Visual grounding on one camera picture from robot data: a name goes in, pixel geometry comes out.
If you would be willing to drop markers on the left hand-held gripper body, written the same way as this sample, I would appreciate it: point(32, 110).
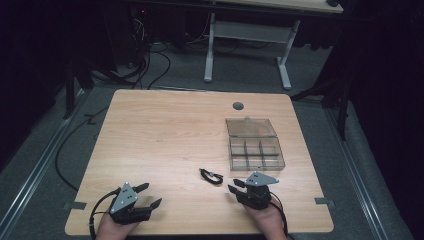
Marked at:
point(124, 200)

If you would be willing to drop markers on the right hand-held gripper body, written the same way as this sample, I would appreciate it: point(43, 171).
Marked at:
point(257, 196)

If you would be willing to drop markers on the clear plastic compartment box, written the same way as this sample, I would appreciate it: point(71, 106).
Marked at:
point(255, 146)

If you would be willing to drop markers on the person's left hand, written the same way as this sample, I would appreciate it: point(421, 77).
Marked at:
point(111, 230)

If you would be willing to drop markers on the grey tape strip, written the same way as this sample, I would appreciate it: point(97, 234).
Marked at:
point(324, 201)
point(75, 205)

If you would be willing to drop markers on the grey round table grommet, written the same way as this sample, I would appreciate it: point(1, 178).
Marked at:
point(238, 106)

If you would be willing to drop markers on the black metal stand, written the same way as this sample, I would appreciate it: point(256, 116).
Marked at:
point(341, 110)
point(70, 90)

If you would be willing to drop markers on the dark computer tower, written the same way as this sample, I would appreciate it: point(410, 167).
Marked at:
point(139, 36)

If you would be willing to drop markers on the metal floor rail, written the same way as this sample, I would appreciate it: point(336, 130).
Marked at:
point(40, 166)
point(356, 173)

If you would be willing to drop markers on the white metal frame desk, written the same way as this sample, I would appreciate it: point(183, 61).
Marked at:
point(248, 33)

